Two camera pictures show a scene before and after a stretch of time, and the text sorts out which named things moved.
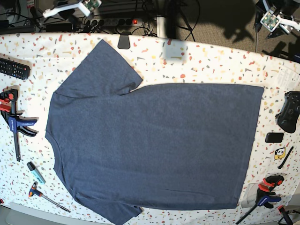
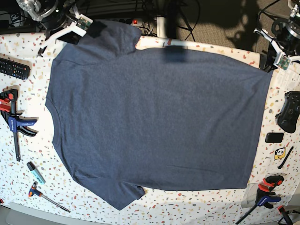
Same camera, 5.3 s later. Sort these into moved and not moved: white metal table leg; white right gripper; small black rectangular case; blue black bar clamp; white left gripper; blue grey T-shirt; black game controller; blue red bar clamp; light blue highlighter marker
Moved: white right gripper; blue grey T-shirt; white left gripper
Not moved: blue red bar clamp; light blue highlighter marker; small black rectangular case; blue black bar clamp; white metal table leg; black game controller
